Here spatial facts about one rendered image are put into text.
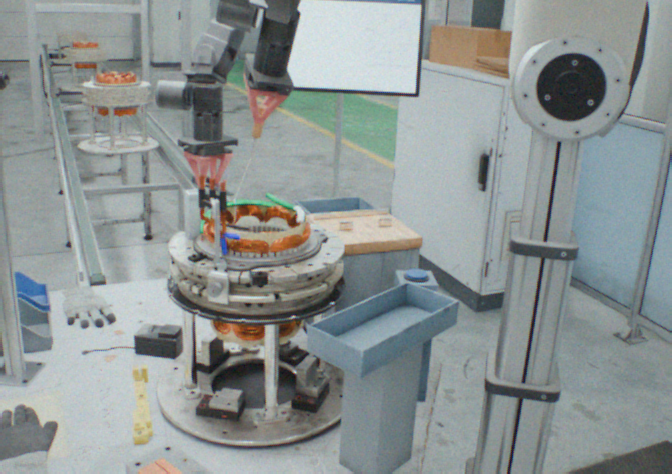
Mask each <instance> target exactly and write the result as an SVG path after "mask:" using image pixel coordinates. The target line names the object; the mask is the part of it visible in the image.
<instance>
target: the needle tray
mask: <svg viewBox="0 0 672 474"><path fill-rule="evenodd" d="M458 306H459V301H457V299H455V298H452V297H449V296H445V295H443V294H440V293H437V292H435V291H432V290H428V289H426V288H423V287H420V286H418V285H414V284H411V283H409V281H408V282H406V283H404V284H402V285H398V286H396V287H394V288H392V289H389V290H387V291H384V292H382V293H379V294H377V295H375V297H373V298H369V299H367V300H365V301H362V302H360V303H357V304H355V305H352V306H350V307H348V308H346V309H342V310H340V312H338V313H336V314H333V315H331V316H328V317H326V318H323V319H321V320H319V321H317V322H313V323H311V324H309V325H307V352H309V353H311V354H313V355H316V356H318V357H320V358H322V359H324V360H326V361H327V363H330V364H332V365H334V366H336V367H338V368H340V369H342V370H345V374H343V393H342V412H341V430H340V448H339V465H341V466H342V467H344V468H347V469H348V470H350V471H351V472H353V473H355V474H392V473H393V472H394V470H395V469H397V468H398V467H399V466H402V465H403V464H404V463H406V462H407V461H408V460H410V459H411V452H412V441H413V433H414V430H415V419H416V408H417V397H418V386H419V375H420V364H421V362H422V353H423V343H424V342H426V341H428V340H430V339H431V338H433V337H436V336H438V335H439V334H441V333H443V331H445V330H446V329H448V328H450V327H453V326H455V325H456V324H457V315H458Z"/></svg>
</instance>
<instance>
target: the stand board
mask: <svg viewBox="0 0 672 474"><path fill-rule="evenodd" d="M390 217H391V218H392V227H380V228H379V227H378V221H379V218H390ZM306 218H307V222H310V224H313V225H317V226H320V227H323V228H325V229H326V232H328V231H332V232H334V233H335V234H336V235H338V238H340V239H341V241H342V242H343V244H345V255H343V256H347V255H357V254H368V253H379V251H390V250H402V249H412V248H422V243H423V237H422V236H421V235H419V234H418V233H417V232H415V231H413V230H411V229H410V228H408V227H407V226H405V225H404V224H403V222H401V221H399V220H397V219H396V218H394V217H393V216H391V215H390V214H388V215H375V216H361V217H347V218H333V219H319V220H313V215H306ZM349 220H353V230H342V231H340V230H339V221H349Z"/></svg>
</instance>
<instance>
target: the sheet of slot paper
mask: <svg viewBox="0 0 672 474"><path fill-rule="evenodd" d="M19 404H25V405H26V407H27V406H30V407H33V409H34V410H35V411H36V414H37V416H38V419H39V422H40V424H41V425H43V427H44V423H45V422H46V421H51V420H54V421H56V422H57V423H59V426H58V429H57V432H56V435H55V437H54V440H53V442H52V446H51V448H50V450H48V454H47V457H46V461H51V460H55V459H58V458H63V457H67V456H70V449H69V443H68V436H67V429H66V421H64V415H63V408H62V401H61V394H60V391H59V390H56V391H52V392H47V393H42V394H36V395H31V396H26V397H20V398H15V399H10V400H8V399H4V400H0V415H1V413H2V412H3V411H4V410H11V411H12V418H11V421H12V425H14V422H13V414H14V408H15V406H17V405H19Z"/></svg>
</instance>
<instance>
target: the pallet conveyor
mask: <svg viewBox="0 0 672 474"><path fill-rule="evenodd" d="M41 43H42V42H41ZM41 43H40V46H41V54H39V58H40V69H41V68H42V75H43V86H44V93H45V95H44V97H45V103H46V104H47V103H48V104H47V105H48V112H49V114H48V116H49V117H50V126H51V133H50V134H51V135H52V136H53V143H54V155H55V157H54V159H55V160H56V161H57V163H58V176H59V189H60V192H59V194H60V195H63V196H64V209H65V221H66V234H67V240H68V242H67V243H66V247H68V248H72V252H73V258H74V264H75V273H76V287H85V286H90V287H96V286H104V285H107V284H106V276H105V272H104V268H103V264H102V260H101V256H100V252H99V248H98V245H96V240H95V236H94V233H93V229H92V227H93V225H101V226H106V224H119V223H132V222H144V232H145V234H144V239H145V240H150V239H152V238H153V236H152V235H151V234H150V233H152V227H151V199H150V191H158V190H173V189H178V190H179V232H185V205H184V190H188V189H198V188H199V186H197V185H195V184H192V175H194V174H192V173H191V172H190V171H189V170H188V169H187V167H186V166H185V165H184V164H183V163H182V162H181V160H180V158H179V157H178V156H177V155H176V154H175V153H174V152H173V150H172V149H170V148H169V147H168V146H167V145H166V144H165V141H164V140H163V139H162V138H161V137H160V136H159V135H158V133H157V132H156V131H155V130H154V129H153V128H152V127H151V125H150V123H149V122H148V121H147V126H148V138H152V139H155V140H157V141H158V142H159V147H158V148H156V149H154V150H152V151H153V152H154V153H155V155H156V156H157V157H158V159H159V161H160V162H161V164H162V165H163V166H164V168H165V169H166V170H167V172H168V173H169V174H170V176H171V178H172V179H173V181H175V182H170V183H154V184H150V171H149V151H146V152H141V165H142V184H137V185H127V174H128V163H127V154H120V163H121V167H119V168H118V170H117V171H104V173H84V174H78V171H77V166H76V162H75V159H74V155H73V151H72V147H71V145H78V144H79V143H80V142H70V141H75V140H90V139H91V136H90V135H68V132H67V128H66V124H65V123H69V122H90V120H89V119H72V120H64V116H63V112H62V111H88V110H89V105H88V104H84V103H83V102H73V103H65V104H61V100H60V97H51V92H50V86H54V85H57V86H58V87H64V86H71V85H72V84H56V82H55V78H54V77H60V76H72V72H71V68H69V69H52V67H46V65H45V60H51V61H56V60H59V57H58V49H47V44H46V45H45V44H43V45H42V44H41ZM47 50H51V51H47ZM43 71H44V72H43ZM53 72H55V73H54V74H53ZM58 72H70V73H58ZM79 72H80V73H79ZM84 72H86V73H84ZM91 72H94V73H91ZM44 74H45V78H46V90H47V92H45V83H44ZM77 76H81V83H78V84H82V83H84V76H86V82H90V76H94V77H93V81H95V79H96V77H97V69H92V70H90V69H86V70H84V69H83V68H82V69H80V70H78V69H77ZM94 109H95V115H96V116H95V117H94V118H95V122H96V128H97V130H96V132H97V134H95V135H96V138H103V137H109V119H108V116H105V127H106V133H101V130H100V128H101V126H100V115H99V114H98V112H97V108H96V107H94ZM127 117H128V118H129V121H130V122H131V123H132V125H133V126H134V127H135V129H136V130H137V131H138V132H127V135H128V136H139V137H142V126H141V114H140V113H139V112H138V111H137V113H136V114H135V115H131V116H129V115H127ZM147 117H148V118H149V119H150V120H151V121H152V122H153V123H154V124H155V126H156V128H157V129H158V130H159V131H160V132H161V133H162V134H163V135H164V136H165V137H166V139H167V140H168V141H169V142H171V143H172V145H173V146H174V147H175V148H176V149H177V151H178V152H179V153H180V154H181V155H182V156H183V157H184V158H185V156H184V150H183V149H182V148H181V147H179V146H178V143H177V142H176V141H175V140H174V139H173V137H172V136H171V135H170V134H168V133H167V132H166V131H165V130H164V129H163V128H162V127H161V126H160V124H159V123H158V122H157V121H156V120H155V119H154V117H153V116H152V115H151V114H150V113H149V112H148V111H147ZM185 159H186V158H185ZM107 176H121V183H122V185H119V186H103V187H86V188H82V185H81V182H80V178H88V177H107ZM142 191H143V212H142V213H141V214H140V215H139V217H127V218H115V219H102V220H90V217H89V213H88V210H87V205H86V201H85V198H84V196H94V195H110V194H125V193H142Z"/></svg>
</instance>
